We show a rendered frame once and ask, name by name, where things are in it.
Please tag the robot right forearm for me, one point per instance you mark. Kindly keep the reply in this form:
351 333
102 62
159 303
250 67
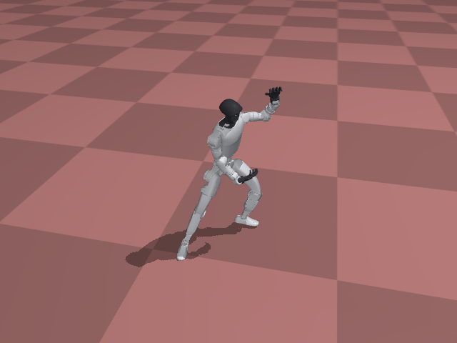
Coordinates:
229 172

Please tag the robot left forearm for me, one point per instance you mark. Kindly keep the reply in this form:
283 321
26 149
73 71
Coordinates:
270 109

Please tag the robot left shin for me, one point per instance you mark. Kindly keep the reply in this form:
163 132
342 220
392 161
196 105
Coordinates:
249 206

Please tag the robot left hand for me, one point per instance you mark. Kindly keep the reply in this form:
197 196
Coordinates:
274 94

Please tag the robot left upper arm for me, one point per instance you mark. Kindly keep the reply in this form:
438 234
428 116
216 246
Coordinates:
254 116

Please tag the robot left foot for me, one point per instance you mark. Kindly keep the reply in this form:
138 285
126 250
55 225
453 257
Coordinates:
248 221

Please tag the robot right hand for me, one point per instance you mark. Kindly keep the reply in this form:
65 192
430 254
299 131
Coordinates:
250 176

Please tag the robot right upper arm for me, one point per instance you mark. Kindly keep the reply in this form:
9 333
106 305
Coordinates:
214 141

